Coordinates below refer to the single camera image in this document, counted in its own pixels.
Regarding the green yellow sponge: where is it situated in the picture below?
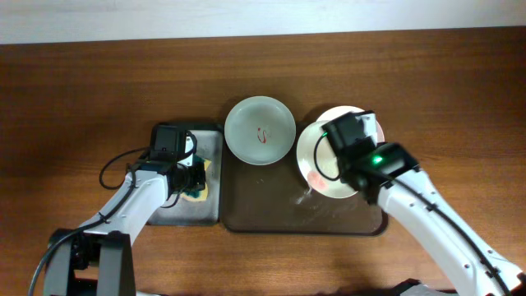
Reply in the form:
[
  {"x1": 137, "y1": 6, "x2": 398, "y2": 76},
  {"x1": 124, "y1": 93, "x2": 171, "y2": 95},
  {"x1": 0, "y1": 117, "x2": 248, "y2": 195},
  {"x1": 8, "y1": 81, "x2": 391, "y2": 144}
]
[{"x1": 180, "y1": 155, "x2": 211, "y2": 202}]

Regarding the small grey soapy tray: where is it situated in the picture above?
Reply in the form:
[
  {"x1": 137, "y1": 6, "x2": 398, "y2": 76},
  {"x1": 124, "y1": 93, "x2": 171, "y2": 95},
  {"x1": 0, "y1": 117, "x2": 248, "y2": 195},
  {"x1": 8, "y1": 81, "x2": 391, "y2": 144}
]
[{"x1": 148, "y1": 123, "x2": 226, "y2": 226}]

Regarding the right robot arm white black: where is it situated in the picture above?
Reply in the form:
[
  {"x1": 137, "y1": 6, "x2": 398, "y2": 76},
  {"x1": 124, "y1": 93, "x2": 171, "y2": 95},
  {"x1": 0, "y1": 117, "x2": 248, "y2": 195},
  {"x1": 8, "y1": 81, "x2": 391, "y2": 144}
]
[{"x1": 321, "y1": 111, "x2": 525, "y2": 295}]

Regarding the dark object at bottom edge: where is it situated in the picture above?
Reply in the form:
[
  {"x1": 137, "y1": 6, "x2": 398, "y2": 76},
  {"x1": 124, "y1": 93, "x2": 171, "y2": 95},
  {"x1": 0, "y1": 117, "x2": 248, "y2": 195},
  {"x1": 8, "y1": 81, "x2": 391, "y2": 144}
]
[{"x1": 393, "y1": 279, "x2": 448, "y2": 296}]

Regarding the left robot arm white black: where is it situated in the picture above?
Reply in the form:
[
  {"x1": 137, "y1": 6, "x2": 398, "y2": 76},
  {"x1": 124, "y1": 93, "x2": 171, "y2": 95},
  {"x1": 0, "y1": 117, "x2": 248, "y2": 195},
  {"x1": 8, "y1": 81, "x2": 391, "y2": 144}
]
[{"x1": 31, "y1": 124, "x2": 205, "y2": 295}]

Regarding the pale green plate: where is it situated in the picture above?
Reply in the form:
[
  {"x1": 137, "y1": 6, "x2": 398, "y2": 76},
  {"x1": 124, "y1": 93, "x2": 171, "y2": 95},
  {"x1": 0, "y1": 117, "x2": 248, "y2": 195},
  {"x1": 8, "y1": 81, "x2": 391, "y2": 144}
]
[{"x1": 224, "y1": 96, "x2": 296, "y2": 165}]

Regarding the white plate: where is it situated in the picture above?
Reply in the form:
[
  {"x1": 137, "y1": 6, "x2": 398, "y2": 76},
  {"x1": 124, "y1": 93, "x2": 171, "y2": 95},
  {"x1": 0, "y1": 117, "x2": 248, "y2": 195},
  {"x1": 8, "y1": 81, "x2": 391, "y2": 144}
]
[{"x1": 295, "y1": 118, "x2": 371, "y2": 200}]

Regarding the large brown tray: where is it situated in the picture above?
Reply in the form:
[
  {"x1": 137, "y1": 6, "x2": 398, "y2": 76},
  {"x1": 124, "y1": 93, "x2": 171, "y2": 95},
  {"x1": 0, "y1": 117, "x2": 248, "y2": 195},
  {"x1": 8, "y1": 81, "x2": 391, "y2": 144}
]
[{"x1": 220, "y1": 122, "x2": 388, "y2": 236}]

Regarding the pink plate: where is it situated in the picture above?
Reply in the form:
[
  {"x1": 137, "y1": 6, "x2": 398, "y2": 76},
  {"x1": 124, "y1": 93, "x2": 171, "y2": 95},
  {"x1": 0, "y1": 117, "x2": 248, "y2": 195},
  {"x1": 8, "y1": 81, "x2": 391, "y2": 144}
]
[{"x1": 316, "y1": 105, "x2": 385, "y2": 142}]

